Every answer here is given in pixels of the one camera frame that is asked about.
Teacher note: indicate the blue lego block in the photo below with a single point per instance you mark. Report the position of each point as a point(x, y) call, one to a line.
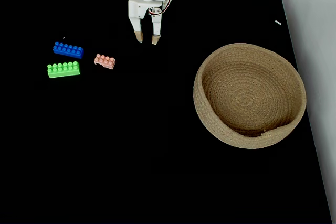
point(68, 50)

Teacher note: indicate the green lego block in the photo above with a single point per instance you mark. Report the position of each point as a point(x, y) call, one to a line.
point(63, 69)

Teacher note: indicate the small white tape piece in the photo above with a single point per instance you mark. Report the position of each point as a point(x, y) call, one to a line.
point(278, 22)

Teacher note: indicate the pink lego block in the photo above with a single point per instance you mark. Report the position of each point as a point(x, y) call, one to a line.
point(105, 61)

